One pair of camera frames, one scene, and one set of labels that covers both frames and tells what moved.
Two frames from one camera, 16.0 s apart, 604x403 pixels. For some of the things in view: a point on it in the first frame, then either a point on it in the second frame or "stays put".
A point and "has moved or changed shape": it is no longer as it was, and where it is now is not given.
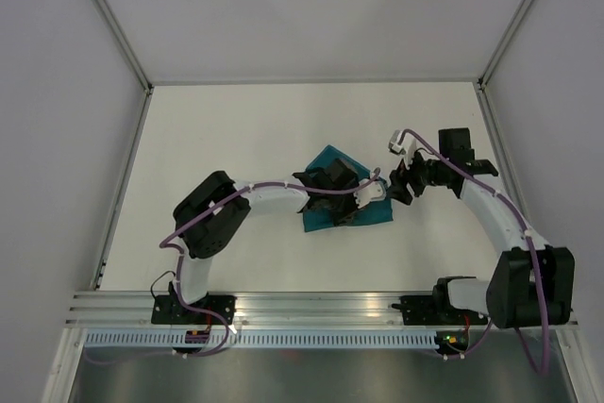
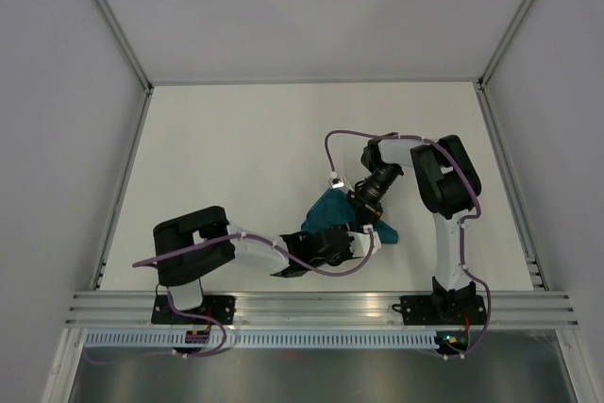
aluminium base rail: x=259 y=308 stays put
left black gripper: x=353 y=203 to x=347 y=254
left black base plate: x=168 y=310 stays put
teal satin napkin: x=381 y=210 has moved or changed shape
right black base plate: x=436 y=310 stays put
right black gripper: x=398 y=179 to x=366 y=210
